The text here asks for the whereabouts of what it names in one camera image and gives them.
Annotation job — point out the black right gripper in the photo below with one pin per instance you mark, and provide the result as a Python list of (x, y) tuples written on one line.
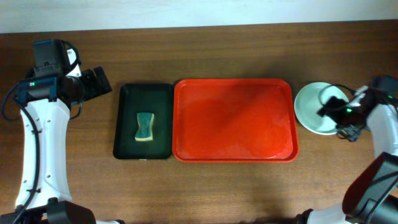
[(334, 104)]

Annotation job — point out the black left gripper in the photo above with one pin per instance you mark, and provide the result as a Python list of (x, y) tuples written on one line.
[(95, 88)]

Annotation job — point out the green plate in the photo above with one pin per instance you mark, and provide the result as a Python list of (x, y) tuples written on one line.
[(306, 106)]

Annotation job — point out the yellow green sponge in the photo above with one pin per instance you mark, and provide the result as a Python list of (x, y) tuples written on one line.
[(145, 122)]

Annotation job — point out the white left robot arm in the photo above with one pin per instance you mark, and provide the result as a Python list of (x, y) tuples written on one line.
[(45, 102)]

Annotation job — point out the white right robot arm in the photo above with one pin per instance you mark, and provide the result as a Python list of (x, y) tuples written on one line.
[(369, 199)]

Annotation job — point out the black plastic tray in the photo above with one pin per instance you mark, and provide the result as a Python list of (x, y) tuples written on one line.
[(134, 98)]

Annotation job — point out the red plastic tray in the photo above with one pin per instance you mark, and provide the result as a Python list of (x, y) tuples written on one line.
[(227, 120)]

